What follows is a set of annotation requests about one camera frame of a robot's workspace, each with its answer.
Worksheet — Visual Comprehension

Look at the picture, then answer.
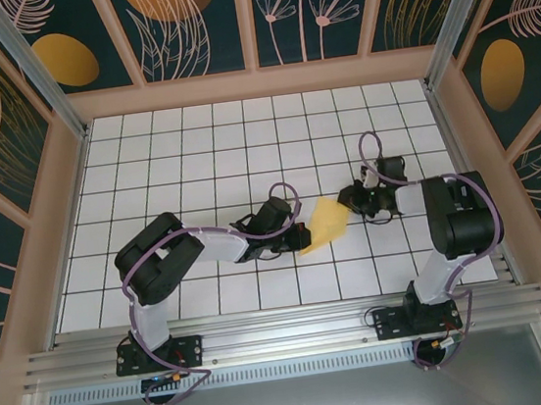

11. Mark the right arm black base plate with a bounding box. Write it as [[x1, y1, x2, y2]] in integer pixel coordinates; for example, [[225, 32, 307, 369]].
[[370, 297, 465, 344]]

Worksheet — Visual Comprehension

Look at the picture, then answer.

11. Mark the aluminium corner post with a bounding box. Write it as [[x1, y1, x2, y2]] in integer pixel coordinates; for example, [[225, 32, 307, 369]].
[[0, 0, 92, 151], [415, 0, 517, 93]]

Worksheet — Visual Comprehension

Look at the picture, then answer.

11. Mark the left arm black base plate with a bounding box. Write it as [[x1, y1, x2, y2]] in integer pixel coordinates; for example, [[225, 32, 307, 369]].
[[113, 332, 208, 379]]

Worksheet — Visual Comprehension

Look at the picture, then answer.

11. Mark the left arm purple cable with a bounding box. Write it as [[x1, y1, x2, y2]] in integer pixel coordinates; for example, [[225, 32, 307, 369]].
[[111, 178, 325, 405]]

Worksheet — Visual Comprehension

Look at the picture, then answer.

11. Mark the aluminium side rail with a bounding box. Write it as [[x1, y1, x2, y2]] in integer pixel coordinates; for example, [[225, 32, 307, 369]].
[[426, 77, 528, 295]]

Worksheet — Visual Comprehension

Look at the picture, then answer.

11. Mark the aluminium mounting rail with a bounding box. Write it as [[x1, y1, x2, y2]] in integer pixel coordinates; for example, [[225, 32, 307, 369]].
[[19, 274, 541, 392]]

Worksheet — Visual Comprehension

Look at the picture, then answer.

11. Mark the yellow cloth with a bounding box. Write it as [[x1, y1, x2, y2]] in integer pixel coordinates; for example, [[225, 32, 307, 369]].
[[292, 192, 357, 258]]

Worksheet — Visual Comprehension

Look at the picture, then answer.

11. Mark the slotted metal cable duct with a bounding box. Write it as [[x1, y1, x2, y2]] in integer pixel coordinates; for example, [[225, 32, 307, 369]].
[[45, 345, 419, 405]]

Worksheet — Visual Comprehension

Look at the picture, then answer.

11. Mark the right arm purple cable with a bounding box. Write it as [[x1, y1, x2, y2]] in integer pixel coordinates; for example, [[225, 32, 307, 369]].
[[357, 116, 517, 378]]

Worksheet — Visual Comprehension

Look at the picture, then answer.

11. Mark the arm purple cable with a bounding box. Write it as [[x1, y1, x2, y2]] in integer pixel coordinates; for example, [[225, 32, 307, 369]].
[[111, 178, 325, 405], [357, 116, 517, 378]]

